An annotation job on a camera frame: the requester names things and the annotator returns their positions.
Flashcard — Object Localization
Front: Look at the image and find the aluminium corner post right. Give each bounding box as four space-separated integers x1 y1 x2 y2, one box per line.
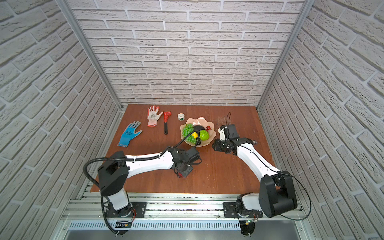
256 0 315 111

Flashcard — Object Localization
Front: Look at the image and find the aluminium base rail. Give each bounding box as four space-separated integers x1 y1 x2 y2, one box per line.
52 190 315 240

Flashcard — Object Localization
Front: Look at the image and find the pink wavy fruit bowl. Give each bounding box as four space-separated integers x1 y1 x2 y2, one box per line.
180 117 217 147

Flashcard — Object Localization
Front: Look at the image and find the dark avocado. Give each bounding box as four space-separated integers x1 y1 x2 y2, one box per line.
193 125 205 133

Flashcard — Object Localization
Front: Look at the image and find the yellow lemon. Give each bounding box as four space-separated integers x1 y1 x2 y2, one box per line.
192 132 199 139

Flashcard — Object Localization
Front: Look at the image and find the aluminium corner post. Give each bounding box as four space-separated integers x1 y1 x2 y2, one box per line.
57 0 124 111
256 0 315 111

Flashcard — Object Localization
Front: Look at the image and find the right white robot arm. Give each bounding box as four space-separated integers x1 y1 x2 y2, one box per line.
213 125 298 218

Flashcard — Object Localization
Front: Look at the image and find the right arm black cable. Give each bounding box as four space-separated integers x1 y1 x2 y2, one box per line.
225 111 313 222

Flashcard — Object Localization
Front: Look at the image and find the white tape roll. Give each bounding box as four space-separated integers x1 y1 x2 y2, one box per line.
178 113 185 121

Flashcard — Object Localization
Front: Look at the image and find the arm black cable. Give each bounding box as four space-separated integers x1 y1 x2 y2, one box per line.
83 129 205 236
225 111 313 222

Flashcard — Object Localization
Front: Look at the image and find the aluminium corner post left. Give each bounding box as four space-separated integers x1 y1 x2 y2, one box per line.
57 0 124 111

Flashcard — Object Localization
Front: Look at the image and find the red white work glove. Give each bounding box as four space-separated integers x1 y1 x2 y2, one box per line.
147 106 163 127

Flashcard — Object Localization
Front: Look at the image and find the green grape bunch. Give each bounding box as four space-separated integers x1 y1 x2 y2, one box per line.
182 124 197 144

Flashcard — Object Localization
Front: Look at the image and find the blue work glove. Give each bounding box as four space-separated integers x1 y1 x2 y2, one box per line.
118 121 143 148

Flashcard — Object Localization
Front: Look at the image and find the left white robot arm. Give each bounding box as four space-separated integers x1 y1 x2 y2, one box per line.
98 147 201 211

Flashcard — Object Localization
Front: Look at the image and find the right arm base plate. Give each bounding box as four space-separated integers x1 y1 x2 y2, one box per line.
223 202 264 219

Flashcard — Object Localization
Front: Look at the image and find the green custard apple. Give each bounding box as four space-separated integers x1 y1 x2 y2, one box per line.
199 130 210 141

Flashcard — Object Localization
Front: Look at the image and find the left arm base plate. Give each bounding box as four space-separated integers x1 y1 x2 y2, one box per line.
106 202 147 218

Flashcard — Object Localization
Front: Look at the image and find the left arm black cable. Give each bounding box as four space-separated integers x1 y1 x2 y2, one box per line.
83 129 205 236

